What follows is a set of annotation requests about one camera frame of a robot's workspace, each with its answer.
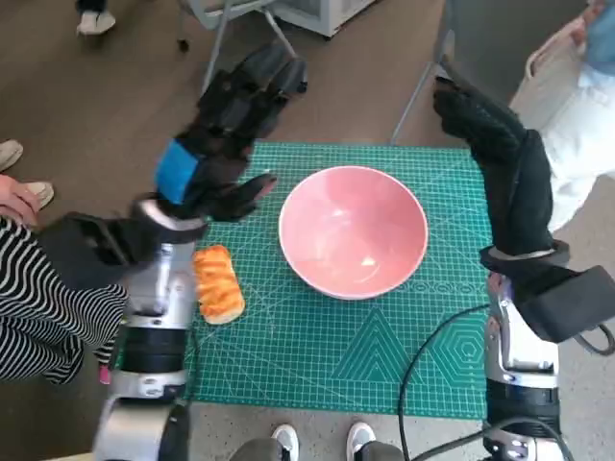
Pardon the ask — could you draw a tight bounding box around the green cutting mat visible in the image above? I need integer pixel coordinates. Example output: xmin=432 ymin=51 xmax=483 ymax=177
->
xmin=114 ymin=140 xmax=494 ymax=420

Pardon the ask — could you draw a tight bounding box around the white shoe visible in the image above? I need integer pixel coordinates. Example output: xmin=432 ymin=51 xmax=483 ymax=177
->
xmin=0 ymin=139 xmax=24 ymax=173
xmin=21 ymin=181 xmax=55 ymax=211

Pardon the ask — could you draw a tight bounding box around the white tote bag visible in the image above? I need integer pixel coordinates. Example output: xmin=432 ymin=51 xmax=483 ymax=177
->
xmin=508 ymin=31 xmax=590 ymax=126

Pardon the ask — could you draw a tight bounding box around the bare black robot left hand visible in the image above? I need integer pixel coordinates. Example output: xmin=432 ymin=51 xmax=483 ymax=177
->
xmin=153 ymin=40 xmax=308 ymax=223

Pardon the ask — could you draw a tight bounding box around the person in striped clothing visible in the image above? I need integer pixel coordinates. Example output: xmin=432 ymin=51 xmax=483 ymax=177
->
xmin=0 ymin=173 xmax=131 ymax=385

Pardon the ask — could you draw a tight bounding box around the grey chair with casters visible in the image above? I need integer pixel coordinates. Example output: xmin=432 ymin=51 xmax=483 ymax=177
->
xmin=175 ymin=0 xmax=299 ymax=95

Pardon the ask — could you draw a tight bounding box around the dark grey knee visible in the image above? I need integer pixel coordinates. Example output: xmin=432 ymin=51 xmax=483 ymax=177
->
xmin=230 ymin=436 xmax=289 ymax=461
xmin=359 ymin=441 xmax=409 ymax=461

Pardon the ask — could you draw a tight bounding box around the black gloved robot right hand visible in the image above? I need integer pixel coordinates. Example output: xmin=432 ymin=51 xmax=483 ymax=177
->
xmin=431 ymin=74 xmax=558 ymax=255

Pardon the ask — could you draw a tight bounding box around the white sneaker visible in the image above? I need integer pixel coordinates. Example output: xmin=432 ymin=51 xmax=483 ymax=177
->
xmin=271 ymin=422 xmax=300 ymax=461
xmin=346 ymin=421 xmax=377 ymax=461

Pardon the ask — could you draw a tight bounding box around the person with white shoe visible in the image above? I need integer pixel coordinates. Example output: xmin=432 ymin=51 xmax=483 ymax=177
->
xmin=74 ymin=0 xmax=117 ymax=36

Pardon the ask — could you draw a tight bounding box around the white appliance cabinet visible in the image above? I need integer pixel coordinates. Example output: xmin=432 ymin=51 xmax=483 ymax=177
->
xmin=273 ymin=0 xmax=376 ymax=38

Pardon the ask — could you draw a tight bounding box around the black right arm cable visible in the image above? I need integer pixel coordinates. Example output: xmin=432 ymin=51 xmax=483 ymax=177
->
xmin=397 ymin=303 xmax=563 ymax=461

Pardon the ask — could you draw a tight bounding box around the pink bowl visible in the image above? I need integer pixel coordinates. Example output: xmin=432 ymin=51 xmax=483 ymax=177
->
xmin=278 ymin=165 xmax=430 ymax=302

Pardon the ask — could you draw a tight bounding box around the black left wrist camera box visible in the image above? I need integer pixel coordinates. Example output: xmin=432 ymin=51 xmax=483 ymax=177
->
xmin=37 ymin=210 xmax=160 ymax=289

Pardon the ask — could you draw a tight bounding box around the oblong striped toy bread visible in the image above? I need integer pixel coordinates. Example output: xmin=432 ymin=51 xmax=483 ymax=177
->
xmin=191 ymin=244 xmax=247 ymax=326

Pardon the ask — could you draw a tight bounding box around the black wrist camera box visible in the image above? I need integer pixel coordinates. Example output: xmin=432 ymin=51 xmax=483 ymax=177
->
xmin=513 ymin=266 xmax=614 ymax=345
xmin=37 ymin=210 xmax=160 ymax=289

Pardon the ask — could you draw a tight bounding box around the person in white trousers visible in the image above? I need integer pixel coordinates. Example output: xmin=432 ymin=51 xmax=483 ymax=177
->
xmin=542 ymin=0 xmax=615 ymax=236

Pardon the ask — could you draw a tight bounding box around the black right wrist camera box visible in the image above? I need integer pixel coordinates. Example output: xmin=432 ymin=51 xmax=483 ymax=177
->
xmin=513 ymin=266 xmax=614 ymax=345

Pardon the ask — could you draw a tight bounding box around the grey mesh seat chair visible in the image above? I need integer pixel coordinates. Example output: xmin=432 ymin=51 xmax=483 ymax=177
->
xmin=391 ymin=0 xmax=592 ymax=145

